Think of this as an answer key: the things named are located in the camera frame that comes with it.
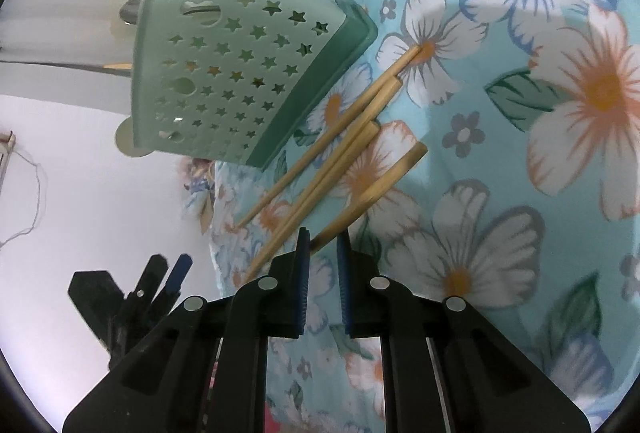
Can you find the metal spoon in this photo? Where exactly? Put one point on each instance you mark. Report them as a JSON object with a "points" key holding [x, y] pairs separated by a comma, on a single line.
{"points": [[131, 10]]}

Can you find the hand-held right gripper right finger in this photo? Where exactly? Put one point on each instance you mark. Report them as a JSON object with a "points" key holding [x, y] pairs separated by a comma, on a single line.
{"points": [[345, 285]]}

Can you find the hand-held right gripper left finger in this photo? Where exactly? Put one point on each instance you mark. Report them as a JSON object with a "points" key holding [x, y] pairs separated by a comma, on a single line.
{"points": [[300, 285]]}

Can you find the wooden wall bracket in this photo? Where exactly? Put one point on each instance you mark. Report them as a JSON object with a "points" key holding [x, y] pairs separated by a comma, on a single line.
{"points": [[6, 150]]}

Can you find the white curtain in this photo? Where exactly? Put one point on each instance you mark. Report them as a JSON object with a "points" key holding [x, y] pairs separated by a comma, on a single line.
{"points": [[60, 33]]}

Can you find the blue floral tablecloth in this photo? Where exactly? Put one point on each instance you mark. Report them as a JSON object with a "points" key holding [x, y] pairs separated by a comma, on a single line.
{"points": [[525, 163]]}

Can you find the pink bag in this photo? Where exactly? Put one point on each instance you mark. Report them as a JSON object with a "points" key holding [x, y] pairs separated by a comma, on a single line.
{"points": [[280, 423]]}

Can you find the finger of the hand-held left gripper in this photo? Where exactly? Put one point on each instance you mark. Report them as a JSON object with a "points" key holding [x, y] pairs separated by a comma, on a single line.
{"points": [[179, 272], [152, 273]]}

